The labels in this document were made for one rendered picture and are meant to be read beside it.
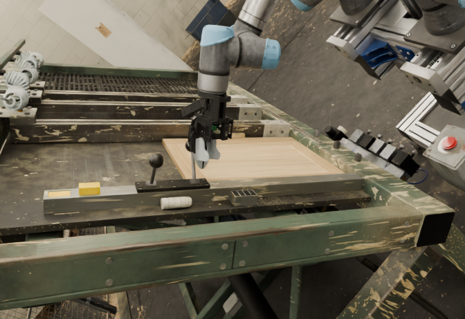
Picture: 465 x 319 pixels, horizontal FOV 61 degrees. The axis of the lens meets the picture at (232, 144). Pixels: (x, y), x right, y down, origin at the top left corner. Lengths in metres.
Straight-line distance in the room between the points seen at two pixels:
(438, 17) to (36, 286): 1.24
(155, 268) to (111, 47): 4.58
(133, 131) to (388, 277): 0.99
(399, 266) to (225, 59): 0.80
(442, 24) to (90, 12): 4.40
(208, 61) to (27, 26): 5.93
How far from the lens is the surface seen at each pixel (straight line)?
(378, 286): 1.33
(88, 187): 1.05
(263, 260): 0.97
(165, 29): 6.76
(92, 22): 5.27
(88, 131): 1.51
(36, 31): 6.77
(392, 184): 1.35
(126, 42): 5.31
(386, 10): 1.83
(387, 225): 1.14
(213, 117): 0.96
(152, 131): 1.54
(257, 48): 0.96
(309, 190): 1.26
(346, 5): 1.77
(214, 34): 0.93
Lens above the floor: 1.89
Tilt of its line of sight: 29 degrees down
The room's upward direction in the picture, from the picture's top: 53 degrees counter-clockwise
